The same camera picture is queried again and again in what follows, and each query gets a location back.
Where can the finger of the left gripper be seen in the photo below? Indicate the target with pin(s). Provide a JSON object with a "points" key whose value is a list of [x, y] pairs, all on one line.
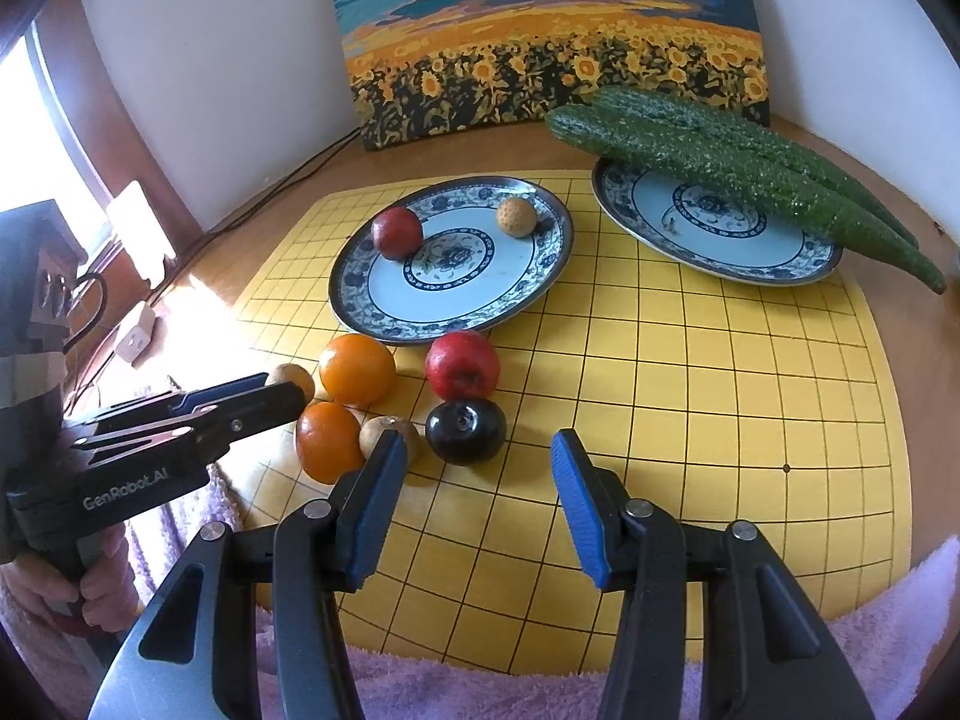
{"points": [[173, 403], [224, 421]]}

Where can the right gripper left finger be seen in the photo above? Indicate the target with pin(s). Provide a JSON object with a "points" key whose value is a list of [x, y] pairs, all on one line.
{"points": [[193, 652]]}

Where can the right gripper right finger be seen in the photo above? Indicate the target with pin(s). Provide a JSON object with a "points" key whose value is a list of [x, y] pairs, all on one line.
{"points": [[766, 652]]}

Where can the tan longan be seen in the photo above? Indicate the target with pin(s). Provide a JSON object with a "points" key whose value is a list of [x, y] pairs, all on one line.
{"points": [[516, 217], [372, 430], [289, 372]]}

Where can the orange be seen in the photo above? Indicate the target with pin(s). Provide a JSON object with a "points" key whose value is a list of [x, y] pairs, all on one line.
{"points": [[356, 370], [327, 442]]}

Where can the tan longan front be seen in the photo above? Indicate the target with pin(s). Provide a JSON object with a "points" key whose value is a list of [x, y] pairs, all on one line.
{"points": [[372, 430]]}

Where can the black plum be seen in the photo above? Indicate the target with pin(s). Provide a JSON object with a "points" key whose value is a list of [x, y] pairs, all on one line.
{"points": [[466, 431]]}

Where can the red apple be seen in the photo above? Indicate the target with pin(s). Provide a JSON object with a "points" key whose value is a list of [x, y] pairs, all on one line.
{"points": [[462, 364]]}

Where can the left hand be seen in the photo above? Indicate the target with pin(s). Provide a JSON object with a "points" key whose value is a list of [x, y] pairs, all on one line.
{"points": [[107, 591]]}

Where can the white power adapter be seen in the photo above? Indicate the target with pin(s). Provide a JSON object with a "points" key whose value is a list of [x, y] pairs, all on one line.
{"points": [[135, 332]]}

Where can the purple fleece sleeve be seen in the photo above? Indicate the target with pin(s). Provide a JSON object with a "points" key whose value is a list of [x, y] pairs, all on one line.
{"points": [[887, 642]]}

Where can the yellow go board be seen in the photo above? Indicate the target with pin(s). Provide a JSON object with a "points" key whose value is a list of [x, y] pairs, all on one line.
{"points": [[715, 400]]}

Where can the dark red plum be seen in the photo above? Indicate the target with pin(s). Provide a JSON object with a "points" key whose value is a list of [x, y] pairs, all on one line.
{"points": [[397, 233]]}

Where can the left blue white plate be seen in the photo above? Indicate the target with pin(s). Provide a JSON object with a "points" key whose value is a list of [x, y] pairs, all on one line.
{"points": [[467, 274]]}

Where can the blue white plate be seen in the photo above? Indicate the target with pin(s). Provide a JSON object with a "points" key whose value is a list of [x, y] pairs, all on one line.
{"points": [[698, 228], [467, 274]]}

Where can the tan longan on plate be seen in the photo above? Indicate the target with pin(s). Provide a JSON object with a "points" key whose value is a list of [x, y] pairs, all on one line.
{"points": [[516, 217]]}

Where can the right blue white plate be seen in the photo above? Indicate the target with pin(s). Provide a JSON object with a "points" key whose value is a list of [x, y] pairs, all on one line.
{"points": [[698, 228]]}

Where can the sunflower field painting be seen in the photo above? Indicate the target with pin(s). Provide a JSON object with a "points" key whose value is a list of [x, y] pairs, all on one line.
{"points": [[424, 68]]}

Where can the front green cucumber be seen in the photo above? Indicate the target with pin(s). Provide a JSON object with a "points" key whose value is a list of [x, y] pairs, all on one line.
{"points": [[734, 174]]}

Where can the green cucumber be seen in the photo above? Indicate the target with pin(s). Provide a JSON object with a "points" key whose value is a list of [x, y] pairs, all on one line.
{"points": [[734, 174], [756, 139]]}

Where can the rear green cucumber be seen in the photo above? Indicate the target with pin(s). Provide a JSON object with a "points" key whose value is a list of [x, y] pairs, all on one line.
{"points": [[756, 139]]}

